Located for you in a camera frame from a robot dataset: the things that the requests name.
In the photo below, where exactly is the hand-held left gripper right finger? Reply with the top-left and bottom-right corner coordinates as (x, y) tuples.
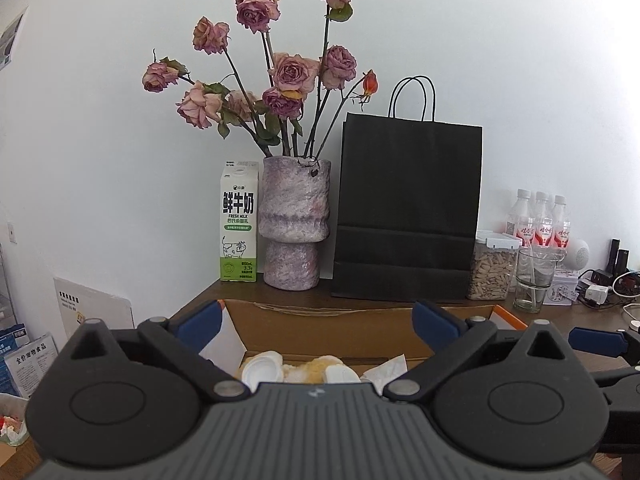
(383, 299), (566, 404)

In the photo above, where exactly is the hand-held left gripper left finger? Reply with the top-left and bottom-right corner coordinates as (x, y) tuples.
(71, 299), (251, 404)

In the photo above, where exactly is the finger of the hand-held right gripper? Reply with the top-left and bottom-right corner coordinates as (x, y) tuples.
(568, 326), (640, 367)
(595, 365), (640, 456)

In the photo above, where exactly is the large white jar lid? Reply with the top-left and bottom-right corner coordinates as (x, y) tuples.
(241, 349), (285, 394)

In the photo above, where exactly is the red cardboard box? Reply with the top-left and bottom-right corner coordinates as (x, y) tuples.
(199, 298), (529, 397)

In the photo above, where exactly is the plush sheep toy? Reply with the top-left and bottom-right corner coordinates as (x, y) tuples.
(282, 354), (346, 384)

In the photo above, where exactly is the clear seed storage container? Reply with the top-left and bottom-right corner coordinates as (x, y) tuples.
(467, 229), (521, 302)

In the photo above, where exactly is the clear glass cup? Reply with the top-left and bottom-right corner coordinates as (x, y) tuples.
(513, 245), (559, 315)

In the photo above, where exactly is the black upright device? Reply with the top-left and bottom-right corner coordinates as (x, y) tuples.
(608, 238), (630, 276)

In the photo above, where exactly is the white round speaker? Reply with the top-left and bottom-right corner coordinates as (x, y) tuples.
(559, 237), (591, 271)

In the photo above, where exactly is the white board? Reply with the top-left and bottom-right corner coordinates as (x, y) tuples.
(52, 276), (136, 351)

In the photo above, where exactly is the milk carton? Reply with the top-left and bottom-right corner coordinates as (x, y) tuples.
(219, 159), (260, 284)

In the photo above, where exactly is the black paper bag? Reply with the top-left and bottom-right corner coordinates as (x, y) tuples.
(329, 75), (484, 304)

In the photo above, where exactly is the pink label water bottle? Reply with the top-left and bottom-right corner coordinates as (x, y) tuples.
(507, 188), (536, 249)
(532, 191), (554, 250)
(549, 194), (572, 251)

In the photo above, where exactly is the purple stone vase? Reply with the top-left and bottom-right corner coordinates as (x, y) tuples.
(257, 155), (332, 291)

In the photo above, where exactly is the white pet food bag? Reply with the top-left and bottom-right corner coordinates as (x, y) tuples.
(4, 332), (61, 399)

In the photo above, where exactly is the cardboard trash box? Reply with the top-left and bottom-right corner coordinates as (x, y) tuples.
(0, 392), (31, 447)

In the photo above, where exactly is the dried pink roses bouquet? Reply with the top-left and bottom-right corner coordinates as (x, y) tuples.
(142, 0), (381, 159)

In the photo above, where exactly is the wall picture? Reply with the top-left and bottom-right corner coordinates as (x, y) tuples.
(0, 7), (29, 71)

